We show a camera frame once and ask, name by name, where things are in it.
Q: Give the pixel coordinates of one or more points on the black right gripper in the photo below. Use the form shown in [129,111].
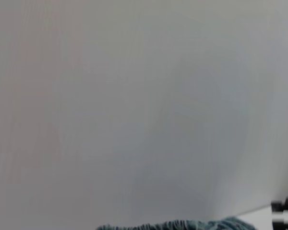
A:
[286,210]

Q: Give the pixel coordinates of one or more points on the blue denim shorts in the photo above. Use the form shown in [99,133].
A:
[177,225]

